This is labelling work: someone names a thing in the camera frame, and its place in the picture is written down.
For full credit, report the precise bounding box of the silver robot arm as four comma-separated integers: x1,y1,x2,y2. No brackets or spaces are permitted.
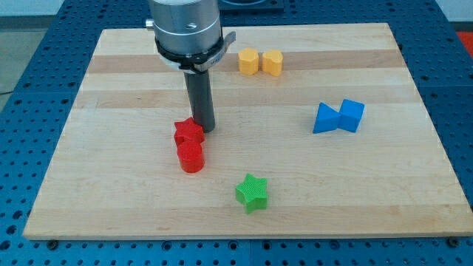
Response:
148,0,236,74

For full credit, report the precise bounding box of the yellow hexagon block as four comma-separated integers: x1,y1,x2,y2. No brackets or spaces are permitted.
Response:
238,48,259,75

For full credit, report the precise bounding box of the red star block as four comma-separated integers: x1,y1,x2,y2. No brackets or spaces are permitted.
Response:
174,117,205,146

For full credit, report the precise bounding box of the red cylinder block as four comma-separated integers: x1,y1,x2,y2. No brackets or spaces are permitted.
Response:
177,140,205,173

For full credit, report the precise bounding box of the green star block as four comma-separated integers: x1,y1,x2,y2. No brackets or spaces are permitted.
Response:
235,174,268,214

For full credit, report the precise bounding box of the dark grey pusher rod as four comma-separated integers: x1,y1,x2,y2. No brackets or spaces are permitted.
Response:
184,71,215,133

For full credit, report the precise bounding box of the yellow heart block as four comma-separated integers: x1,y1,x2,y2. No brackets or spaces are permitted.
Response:
262,50,283,76

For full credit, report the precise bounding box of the wooden board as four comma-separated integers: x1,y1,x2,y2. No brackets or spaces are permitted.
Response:
23,23,472,240

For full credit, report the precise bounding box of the blue triangle block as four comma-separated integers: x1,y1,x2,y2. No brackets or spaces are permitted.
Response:
313,103,341,134

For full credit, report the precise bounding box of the blue cube block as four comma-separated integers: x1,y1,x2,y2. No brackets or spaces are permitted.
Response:
338,99,365,132

